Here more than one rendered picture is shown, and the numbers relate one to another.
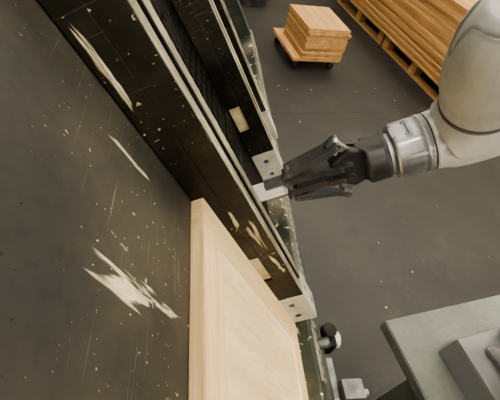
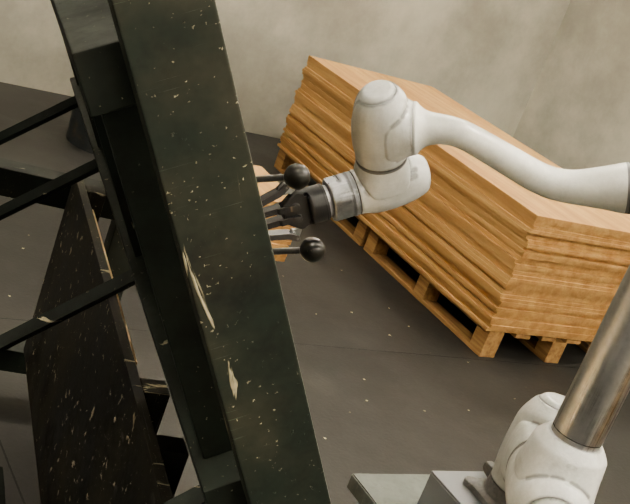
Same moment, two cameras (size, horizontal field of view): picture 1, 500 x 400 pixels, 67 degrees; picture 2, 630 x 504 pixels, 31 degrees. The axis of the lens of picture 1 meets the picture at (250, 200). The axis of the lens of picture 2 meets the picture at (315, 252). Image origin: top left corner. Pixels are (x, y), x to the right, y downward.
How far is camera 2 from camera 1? 164 cm
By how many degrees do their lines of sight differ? 29
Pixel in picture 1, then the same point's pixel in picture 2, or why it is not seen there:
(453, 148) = (368, 188)
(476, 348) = (453, 479)
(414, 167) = (344, 204)
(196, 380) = not seen: hidden behind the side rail
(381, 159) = (320, 198)
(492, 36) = (365, 104)
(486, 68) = (366, 121)
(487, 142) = (388, 182)
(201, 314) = not seen: hidden behind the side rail
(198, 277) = not seen: hidden behind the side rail
